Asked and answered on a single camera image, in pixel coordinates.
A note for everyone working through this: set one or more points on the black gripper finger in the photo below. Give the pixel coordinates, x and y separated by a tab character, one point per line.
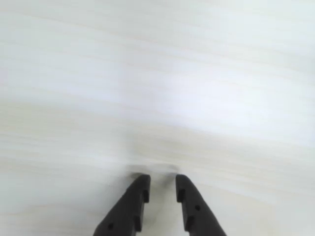
197	211
128	211

